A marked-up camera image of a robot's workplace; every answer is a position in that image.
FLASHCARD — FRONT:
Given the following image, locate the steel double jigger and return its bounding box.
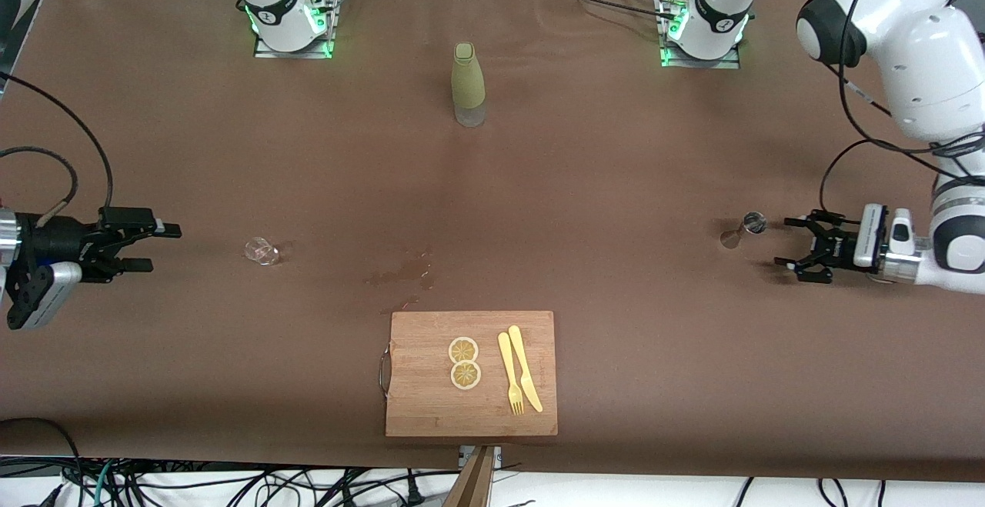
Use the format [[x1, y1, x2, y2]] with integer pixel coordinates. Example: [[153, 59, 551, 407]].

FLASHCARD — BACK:
[[720, 212, 767, 250]]

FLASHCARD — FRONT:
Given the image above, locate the slanted camera mount post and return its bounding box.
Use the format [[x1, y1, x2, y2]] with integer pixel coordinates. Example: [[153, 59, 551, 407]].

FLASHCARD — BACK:
[[444, 445, 495, 507]]

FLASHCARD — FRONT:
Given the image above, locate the yellow plastic fork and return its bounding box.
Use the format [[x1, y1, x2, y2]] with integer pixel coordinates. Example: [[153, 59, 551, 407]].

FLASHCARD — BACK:
[[497, 332, 526, 416]]

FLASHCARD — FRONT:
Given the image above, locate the wooden cutting board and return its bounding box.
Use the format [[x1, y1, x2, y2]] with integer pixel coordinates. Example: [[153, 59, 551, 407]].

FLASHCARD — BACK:
[[379, 311, 559, 438]]

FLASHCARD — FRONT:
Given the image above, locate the thick black looped cable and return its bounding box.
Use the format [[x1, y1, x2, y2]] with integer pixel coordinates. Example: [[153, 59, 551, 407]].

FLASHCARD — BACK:
[[0, 417, 84, 492]]

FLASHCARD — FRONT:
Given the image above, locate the spilled liquid puddle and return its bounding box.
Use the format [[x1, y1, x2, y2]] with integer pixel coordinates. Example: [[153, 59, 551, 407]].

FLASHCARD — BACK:
[[366, 249, 438, 312]]

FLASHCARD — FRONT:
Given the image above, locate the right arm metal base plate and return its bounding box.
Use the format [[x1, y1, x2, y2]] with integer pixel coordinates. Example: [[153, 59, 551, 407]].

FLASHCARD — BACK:
[[254, 0, 339, 59]]

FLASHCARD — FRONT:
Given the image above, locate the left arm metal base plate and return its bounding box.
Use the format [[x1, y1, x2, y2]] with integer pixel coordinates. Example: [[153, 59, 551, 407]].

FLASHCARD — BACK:
[[658, 0, 743, 69]]

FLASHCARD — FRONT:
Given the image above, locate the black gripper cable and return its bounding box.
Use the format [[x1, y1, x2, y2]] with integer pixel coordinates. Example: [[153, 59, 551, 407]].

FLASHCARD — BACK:
[[0, 72, 115, 227], [820, 0, 985, 215]]

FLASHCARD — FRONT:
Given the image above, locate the teal cable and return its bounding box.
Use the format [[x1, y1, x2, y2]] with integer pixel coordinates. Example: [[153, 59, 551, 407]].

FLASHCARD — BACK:
[[92, 463, 116, 507]]

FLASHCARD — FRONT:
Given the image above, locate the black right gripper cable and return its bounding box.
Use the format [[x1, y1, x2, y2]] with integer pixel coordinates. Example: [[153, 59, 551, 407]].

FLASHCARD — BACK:
[[0, 72, 115, 227]]

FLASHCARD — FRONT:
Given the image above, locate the metal post foot bracket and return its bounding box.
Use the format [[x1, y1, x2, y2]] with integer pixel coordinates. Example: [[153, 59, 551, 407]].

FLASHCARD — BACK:
[[459, 445, 503, 471]]

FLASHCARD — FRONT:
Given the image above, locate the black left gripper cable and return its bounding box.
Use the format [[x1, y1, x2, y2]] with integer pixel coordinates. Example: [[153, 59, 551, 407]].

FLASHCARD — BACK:
[[820, 0, 985, 215]]

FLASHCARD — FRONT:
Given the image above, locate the yellow plastic knife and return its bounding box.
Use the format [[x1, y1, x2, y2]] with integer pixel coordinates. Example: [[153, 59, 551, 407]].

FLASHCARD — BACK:
[[508, 325, 544, 414]]

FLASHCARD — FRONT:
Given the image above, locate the green sleeved glass bottle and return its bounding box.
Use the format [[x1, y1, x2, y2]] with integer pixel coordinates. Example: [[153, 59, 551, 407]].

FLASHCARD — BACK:
[[451, 42, 487, 128]]

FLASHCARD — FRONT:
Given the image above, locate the brown table mat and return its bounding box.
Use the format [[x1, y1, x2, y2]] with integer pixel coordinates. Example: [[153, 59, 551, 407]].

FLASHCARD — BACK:
[[0, 0, 985, 483]]

